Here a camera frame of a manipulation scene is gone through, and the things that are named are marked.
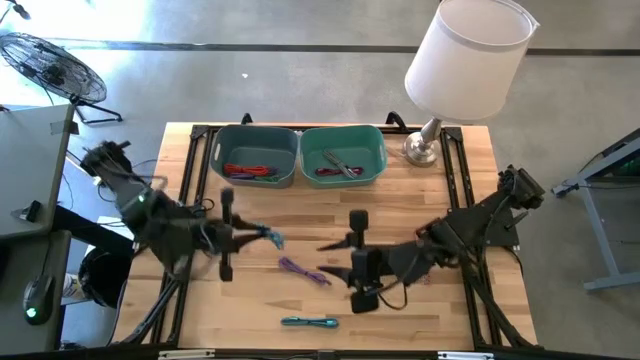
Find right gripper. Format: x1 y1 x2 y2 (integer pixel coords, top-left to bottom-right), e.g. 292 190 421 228
316 209 394 316

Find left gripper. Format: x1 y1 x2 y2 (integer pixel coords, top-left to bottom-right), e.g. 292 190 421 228
199 187 271 282

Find teal braided USB cable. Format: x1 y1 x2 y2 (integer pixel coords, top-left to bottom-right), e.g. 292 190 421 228
279 315 341 330
257 225 287 251

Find red braided USB cable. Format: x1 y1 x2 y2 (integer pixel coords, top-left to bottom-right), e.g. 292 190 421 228
222 162 273 178

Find maroon braided USB cable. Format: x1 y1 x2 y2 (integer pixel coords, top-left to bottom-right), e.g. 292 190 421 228
313 166 366 179

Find grey braided USB cable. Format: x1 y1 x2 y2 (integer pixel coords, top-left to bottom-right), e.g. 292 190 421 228
321 148 360 181

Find blue-grey plastic bin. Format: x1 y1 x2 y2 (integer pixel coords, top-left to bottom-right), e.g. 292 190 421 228
209 123 300 190

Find green plastic bin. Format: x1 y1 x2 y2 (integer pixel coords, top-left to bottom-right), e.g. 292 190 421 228
298 124 389 190

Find small black desk device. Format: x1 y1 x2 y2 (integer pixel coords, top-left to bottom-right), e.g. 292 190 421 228
10 199 45 224

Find black computer mouse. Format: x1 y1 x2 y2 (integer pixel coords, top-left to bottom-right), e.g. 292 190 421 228
22 274 56 327

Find grey desk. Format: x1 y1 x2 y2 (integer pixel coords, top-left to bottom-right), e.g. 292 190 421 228
0 229 73 354
0 103 77 242

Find white shade table lamp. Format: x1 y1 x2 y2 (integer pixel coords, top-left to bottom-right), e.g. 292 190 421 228
401 0 542 169

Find black floor fan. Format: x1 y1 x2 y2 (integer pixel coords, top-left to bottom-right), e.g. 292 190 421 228
0 31 124 126

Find black aluminium table frame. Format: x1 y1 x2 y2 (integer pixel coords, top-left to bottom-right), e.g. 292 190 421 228
113 122 540 352

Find silver metal bracket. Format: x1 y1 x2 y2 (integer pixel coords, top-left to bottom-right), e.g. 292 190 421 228
438 351 496 360
158 349 217 360

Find grey metal desk frame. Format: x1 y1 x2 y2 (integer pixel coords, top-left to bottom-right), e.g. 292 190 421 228
551 127 640 295

